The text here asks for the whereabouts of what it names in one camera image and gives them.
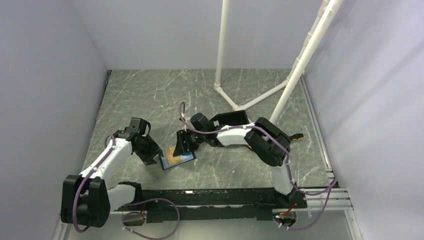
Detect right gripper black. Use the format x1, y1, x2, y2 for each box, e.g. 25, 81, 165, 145
173, 128, 207, 157

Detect orange credit card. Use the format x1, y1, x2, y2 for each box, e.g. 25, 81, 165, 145
164, 146, 186, 166

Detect blue card holder wallet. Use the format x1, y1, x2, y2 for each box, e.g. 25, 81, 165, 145
158, 145, 196, 170

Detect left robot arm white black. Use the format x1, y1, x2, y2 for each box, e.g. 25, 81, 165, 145
60, 117, 162, 233

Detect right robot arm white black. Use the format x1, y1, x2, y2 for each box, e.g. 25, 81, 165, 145
172, 110, 303, 208

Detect black card storage box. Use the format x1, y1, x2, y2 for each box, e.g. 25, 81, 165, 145
210, 110, 250, 126

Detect orange black screwdriver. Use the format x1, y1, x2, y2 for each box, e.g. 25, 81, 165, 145
246, 133, 305, 152

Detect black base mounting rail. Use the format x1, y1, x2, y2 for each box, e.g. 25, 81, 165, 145
118, 187, 308, 223

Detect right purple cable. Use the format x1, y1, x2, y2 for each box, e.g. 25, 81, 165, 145
178, 101, 339, 232

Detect white pvc pipe frame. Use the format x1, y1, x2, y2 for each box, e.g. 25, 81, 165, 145
213, 0, 342, 123

